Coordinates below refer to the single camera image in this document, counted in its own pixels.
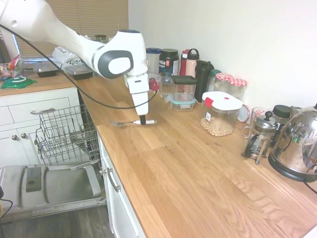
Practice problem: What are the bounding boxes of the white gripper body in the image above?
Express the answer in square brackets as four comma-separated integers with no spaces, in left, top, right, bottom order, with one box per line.
[124,72,151,116]

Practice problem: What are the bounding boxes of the fork with white handle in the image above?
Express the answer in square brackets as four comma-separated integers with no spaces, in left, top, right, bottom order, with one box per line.
[110,119,158,128]

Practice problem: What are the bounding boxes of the open dishwasher door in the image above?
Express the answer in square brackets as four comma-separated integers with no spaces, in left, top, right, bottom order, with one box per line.
[0,162,107,223]

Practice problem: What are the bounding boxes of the clear drinking glass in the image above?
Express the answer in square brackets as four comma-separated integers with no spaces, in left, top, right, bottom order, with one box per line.
[158,72,172,99]

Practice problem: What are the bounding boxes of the clear pitcher blue lid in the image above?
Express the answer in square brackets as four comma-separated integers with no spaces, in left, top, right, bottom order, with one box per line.
[145,48,162,75]

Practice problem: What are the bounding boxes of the glass container teal lid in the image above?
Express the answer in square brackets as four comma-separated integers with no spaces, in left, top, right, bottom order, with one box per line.
[165,93,199,113]

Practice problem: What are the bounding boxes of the clear container black lid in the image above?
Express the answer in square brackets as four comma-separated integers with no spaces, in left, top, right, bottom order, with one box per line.
[170,75,198,102]

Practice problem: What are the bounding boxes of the black protein powder tub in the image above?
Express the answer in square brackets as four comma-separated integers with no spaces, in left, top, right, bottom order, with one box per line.
[158,48,180,76]

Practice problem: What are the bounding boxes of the red water bottle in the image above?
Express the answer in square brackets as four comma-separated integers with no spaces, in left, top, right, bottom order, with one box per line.
[179,49,189,76]

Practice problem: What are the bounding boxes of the pink bottle black cap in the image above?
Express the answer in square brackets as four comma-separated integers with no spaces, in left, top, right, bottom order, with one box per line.
[185,48,200,78]

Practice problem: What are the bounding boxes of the black food tray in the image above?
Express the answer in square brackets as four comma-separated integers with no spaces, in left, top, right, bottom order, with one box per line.
[62,66,94,81]

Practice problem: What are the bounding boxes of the black shaker bottle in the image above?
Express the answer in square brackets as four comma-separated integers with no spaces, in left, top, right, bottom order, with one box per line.
[194,60,214,103]

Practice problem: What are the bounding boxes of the glass jar green lid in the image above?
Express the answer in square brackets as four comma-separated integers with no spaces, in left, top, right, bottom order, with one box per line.
[207,69,222,93]

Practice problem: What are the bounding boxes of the nut container white lid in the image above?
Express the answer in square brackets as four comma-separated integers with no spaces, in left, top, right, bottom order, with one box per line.
[200,91,243,137]

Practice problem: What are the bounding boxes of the white plastic shopping bag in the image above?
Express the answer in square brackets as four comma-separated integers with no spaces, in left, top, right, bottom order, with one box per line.
[51,46,88,73]

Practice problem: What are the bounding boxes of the jar red checked lid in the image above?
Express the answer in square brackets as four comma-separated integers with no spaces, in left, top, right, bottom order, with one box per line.
[227,78,248,102]
[214,72,234,94]

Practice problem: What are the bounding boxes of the brown window blinds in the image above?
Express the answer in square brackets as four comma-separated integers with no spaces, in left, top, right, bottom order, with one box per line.
[14,0,129,58]

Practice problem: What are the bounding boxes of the black tray clear lid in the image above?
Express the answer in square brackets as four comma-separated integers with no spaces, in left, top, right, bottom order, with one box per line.
[32,64,59,78]

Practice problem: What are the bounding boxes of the loose red checked lid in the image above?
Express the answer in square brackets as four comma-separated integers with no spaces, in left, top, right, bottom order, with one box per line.
[237,104,251,123]

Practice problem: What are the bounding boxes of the open glass jar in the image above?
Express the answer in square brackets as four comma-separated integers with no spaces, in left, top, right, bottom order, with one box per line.
[249,107,272,130]

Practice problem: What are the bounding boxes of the glass french press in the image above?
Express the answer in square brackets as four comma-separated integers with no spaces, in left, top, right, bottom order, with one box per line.
[240,111,279,165]

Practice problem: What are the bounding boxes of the green plastic lid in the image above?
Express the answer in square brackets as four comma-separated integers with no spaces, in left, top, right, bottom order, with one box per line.
[0,76,38,90]

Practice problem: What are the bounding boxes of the dark detergent dispenser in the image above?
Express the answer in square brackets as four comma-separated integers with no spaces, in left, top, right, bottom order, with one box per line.
[25,167,43,193]

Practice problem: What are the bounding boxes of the crumpled snack bag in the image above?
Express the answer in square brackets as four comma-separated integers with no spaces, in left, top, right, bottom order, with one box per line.
[9,54,25,78]

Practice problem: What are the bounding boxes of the red white snack bag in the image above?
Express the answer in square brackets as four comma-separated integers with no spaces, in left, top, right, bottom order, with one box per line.
[0,62,13,78]

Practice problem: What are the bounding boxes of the black kettle base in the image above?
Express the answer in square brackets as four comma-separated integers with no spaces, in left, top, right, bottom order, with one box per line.
[267,151,317,183]

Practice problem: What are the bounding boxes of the stainless steel kettle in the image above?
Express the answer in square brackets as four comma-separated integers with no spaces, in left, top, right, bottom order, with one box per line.
[270,103,317,175]

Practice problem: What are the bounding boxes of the red wrist camera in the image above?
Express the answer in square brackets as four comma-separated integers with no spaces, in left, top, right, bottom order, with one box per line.
[148,77,159,92]

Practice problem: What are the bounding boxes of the silver cabinet pull handle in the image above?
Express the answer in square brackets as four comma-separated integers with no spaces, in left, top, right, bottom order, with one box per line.
[106,167,122,193]

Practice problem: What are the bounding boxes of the metal rack rail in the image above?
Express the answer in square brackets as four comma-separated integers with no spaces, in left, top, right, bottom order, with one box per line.
[70,159,100,172]

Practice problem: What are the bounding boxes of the wire dishwasher rack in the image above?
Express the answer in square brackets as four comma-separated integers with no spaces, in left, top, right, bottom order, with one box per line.
[34,104,101,166]

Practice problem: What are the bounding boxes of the silver drawer bar handle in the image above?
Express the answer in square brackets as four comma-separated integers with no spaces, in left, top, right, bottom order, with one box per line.
[30,108,56,115]

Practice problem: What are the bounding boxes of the thin black floor cable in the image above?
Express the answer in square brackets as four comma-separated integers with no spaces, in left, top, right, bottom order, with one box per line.
[0,197,13,225]

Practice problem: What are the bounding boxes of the black kettle power cord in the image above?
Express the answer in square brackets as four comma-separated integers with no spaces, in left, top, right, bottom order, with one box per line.
[302,180,317,195]

